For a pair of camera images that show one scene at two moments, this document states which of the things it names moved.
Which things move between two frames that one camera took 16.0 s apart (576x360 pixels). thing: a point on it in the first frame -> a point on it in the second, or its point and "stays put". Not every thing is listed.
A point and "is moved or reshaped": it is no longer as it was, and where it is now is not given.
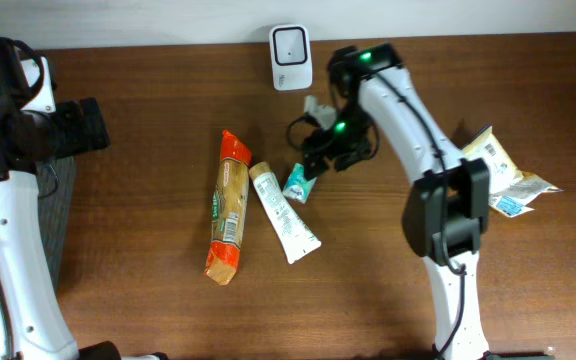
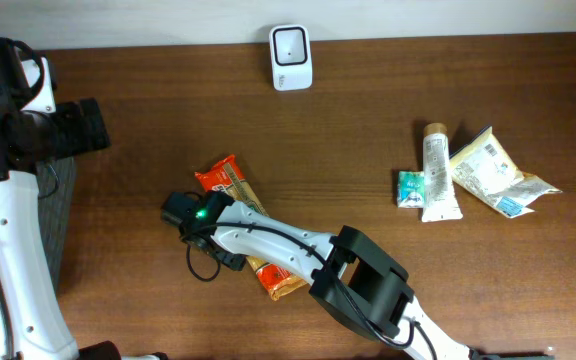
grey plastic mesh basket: (55, 185) stays put
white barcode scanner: (291, 57) stays put
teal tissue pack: (298, 186) is moved or reshaped
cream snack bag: (511, 191) stays put
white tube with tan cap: (297, 237) is moved or reshaped
